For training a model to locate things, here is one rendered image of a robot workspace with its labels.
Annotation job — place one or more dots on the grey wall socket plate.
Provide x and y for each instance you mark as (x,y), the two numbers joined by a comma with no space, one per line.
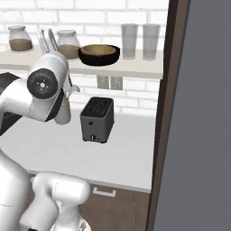
(116,83)
(103,82)

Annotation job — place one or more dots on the clear drinking glass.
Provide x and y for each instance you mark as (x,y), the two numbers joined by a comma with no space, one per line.
(151,42)
(129,42)

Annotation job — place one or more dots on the glass jar with brown contents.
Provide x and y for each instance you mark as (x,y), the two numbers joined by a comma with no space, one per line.
(20,40)
(68,48)

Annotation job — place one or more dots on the black hob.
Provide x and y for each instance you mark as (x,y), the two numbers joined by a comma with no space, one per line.
(5,124)

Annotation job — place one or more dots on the beige utensil pot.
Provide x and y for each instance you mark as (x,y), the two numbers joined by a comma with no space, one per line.
(63,112)

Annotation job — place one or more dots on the grey metal kitchen tool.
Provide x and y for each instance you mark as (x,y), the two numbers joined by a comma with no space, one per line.
(53,39)
(43,40)

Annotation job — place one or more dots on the dark grey toaster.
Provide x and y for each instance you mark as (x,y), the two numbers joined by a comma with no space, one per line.
(96,123)

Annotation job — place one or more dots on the brown wooden drawer front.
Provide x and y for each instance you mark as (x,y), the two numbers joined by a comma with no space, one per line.
(120,210)

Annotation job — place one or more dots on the pale wall shelf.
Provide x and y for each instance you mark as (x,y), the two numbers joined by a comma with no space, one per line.
(132,68)

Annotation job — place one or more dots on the brown tall cabinet side panel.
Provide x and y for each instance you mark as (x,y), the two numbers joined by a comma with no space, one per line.
(168,90)

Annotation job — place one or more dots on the grey tall cabinet door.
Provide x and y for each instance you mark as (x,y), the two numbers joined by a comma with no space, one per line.
(201,120)

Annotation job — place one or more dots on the white kitchen tool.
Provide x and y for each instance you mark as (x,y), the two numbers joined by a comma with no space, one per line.
(74,89)

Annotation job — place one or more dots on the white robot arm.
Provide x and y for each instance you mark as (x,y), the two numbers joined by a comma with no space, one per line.
(18,99)

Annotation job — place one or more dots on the black bowl with wooden inside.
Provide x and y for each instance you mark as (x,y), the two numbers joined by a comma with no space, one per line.
(98,58)

